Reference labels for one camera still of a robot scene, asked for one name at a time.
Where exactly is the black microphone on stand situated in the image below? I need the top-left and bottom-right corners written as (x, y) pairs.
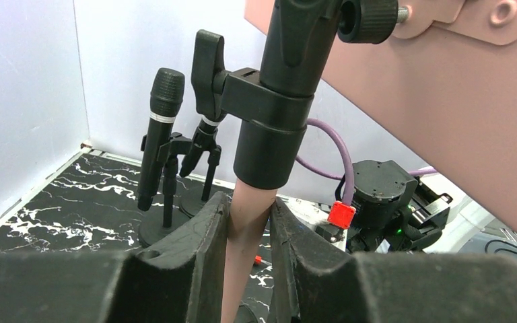
top-left (178, 113), bottom-right (234, 219)
top-left (137, 68), bottom-right (186, 247)

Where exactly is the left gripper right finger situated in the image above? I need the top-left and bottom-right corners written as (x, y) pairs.
top-left (268, 200), bottom-right (517, 322)

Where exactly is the left black microphone on stand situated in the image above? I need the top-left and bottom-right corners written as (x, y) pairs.
top-left (137, 68), bottom-right (186, 247)

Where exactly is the blue red screwdriver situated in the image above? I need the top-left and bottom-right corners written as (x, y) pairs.
top-left (253, 255), bottom-right (272, 268)

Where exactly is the right black microphone on stand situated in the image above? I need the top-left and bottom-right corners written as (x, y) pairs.
top-left (178, 113), bottom-right (234, 219)

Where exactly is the pink music stand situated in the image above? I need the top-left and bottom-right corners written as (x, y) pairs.
top-left (191, 1), bottom-right (517, 230)

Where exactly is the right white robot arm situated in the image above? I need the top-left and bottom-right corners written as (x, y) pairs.
top-left (313, 160), bottom-right (494, 254)

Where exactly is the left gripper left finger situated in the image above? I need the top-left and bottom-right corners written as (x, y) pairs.
top-left (0, 192), bottom-right (229, 322)

